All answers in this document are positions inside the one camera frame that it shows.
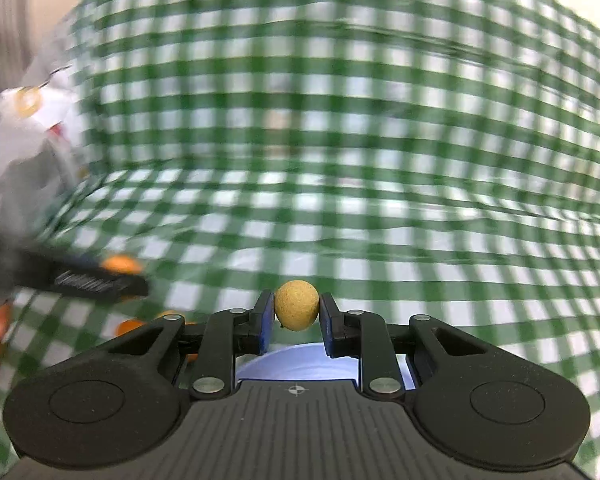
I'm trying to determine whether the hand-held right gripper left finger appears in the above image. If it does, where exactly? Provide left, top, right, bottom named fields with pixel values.
left=97, top=290, right=276, bottom=398

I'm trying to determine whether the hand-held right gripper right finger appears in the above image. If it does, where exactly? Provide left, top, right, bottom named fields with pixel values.
left=319, top=292, right=501, bottom=396

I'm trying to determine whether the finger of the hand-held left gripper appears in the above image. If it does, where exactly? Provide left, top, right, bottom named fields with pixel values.
left=10, top=252, right=149, bottom=304

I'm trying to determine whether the small yellow-brown round fruit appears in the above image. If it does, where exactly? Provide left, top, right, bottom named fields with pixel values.
left=274, top=280, right=321, bottom=332

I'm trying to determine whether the bare orange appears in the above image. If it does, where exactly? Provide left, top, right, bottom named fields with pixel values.
left=100, top=255, right=143, bottom=276

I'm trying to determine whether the light blue plate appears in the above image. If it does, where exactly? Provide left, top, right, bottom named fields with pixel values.
left=236, top=342, right=414, bottom=392

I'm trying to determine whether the grey-white crumpled bag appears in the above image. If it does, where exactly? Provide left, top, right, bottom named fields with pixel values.
left=0, top=95, right=81, bottom=241

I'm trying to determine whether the white printed cloth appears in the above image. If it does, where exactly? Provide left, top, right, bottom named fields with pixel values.
left=0, top=25, right=91, bottom=136

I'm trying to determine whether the green checkered tablecloth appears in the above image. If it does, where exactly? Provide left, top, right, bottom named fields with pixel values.
left=0, top=0, right=600, bottom=480

